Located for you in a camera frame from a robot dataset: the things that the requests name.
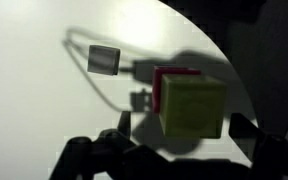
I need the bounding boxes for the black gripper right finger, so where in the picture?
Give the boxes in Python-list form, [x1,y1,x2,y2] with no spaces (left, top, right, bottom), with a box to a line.
[229,112,288,180]

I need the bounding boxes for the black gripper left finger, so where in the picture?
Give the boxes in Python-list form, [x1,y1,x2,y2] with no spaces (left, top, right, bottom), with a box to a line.
[48,110,188,180]

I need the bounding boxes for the yellow block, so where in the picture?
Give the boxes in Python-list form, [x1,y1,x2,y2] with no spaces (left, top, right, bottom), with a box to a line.
[158,73,226,140]

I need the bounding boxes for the pink block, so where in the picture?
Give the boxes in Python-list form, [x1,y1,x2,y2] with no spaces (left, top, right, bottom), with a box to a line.
[151,65,203,115]

